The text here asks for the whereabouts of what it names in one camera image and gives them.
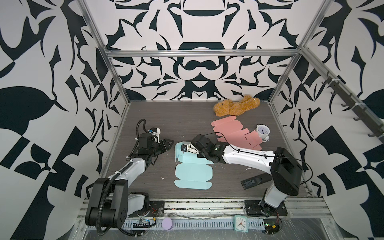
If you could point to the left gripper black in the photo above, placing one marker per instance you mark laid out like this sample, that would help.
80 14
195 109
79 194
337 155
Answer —
164 144

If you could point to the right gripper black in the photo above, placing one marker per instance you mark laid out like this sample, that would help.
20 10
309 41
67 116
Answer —
200 155

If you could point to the light blue paper box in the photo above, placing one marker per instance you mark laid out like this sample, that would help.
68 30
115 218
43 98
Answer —
191 171

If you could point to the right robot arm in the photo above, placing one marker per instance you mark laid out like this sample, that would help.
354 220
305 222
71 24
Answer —
284 169

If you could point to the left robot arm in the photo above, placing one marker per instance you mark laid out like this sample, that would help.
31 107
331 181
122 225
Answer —
110 201

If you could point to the pink flat paper box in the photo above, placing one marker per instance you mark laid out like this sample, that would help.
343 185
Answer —
231 131

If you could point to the brown teddy bear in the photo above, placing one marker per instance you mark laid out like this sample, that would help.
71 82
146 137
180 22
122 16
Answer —
228 107

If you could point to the black remote control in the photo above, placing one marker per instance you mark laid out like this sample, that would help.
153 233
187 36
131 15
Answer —
255 181

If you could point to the white alarm clock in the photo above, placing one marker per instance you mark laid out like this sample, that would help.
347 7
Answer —
263 132

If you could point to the teal square clock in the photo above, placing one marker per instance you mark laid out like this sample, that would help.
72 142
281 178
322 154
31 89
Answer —
241 224

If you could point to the purple round disc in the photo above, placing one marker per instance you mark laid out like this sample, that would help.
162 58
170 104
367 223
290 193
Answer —
167 224

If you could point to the left circuit board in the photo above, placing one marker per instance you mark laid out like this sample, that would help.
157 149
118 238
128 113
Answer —
144 224

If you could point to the circuit board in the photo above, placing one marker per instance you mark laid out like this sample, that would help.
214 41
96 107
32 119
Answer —
144 224
272 227

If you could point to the right circuit board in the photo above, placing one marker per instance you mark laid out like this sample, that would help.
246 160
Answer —
272 227

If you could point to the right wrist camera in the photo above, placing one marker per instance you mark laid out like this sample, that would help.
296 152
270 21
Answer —
189 148

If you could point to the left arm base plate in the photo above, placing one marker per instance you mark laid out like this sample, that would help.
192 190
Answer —
150 209

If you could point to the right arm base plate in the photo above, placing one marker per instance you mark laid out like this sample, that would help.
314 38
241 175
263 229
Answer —
255 208

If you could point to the white slotted cable duct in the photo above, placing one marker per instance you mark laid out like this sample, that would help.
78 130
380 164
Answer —
200 224

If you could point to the wall hook rail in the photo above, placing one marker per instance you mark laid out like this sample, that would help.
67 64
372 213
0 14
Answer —
352 102

